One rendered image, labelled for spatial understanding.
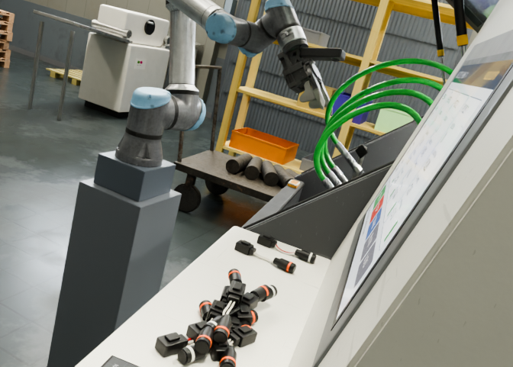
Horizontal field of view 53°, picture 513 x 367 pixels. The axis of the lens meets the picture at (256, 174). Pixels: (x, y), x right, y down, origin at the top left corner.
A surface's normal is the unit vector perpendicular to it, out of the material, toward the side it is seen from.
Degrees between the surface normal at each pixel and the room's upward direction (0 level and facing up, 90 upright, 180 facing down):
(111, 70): 90
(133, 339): 0
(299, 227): 90
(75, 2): 90
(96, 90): 90
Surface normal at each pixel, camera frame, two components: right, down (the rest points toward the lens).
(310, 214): -0.27, 0.18
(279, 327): 0.26, -0.93
